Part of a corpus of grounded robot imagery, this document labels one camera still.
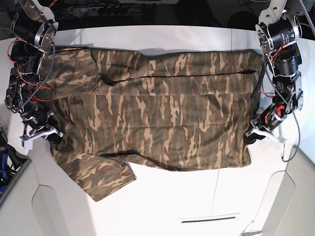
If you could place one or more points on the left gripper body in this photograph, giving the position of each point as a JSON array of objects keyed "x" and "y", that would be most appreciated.
[{"x": 268, "y": 119}]

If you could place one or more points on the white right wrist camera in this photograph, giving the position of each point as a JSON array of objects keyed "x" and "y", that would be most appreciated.
[{"x": 27, "y": 139}]

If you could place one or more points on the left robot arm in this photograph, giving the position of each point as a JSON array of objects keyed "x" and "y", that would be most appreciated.
[{"x": 278, "y": 30}]

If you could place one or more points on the camouflage T-shirt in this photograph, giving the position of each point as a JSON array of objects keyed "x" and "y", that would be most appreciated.
[{"x": 180, "y": 112}]

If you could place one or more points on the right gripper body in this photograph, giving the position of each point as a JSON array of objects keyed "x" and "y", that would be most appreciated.
[{"x": 39, "y": 118}]

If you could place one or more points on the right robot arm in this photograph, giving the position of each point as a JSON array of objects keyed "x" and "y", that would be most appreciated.
[{"x": 34, "y": 27}]

